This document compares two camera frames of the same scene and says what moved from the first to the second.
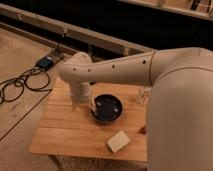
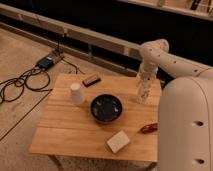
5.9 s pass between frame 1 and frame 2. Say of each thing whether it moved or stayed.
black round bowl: stayed
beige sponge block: stayed
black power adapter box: stayed
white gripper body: moved
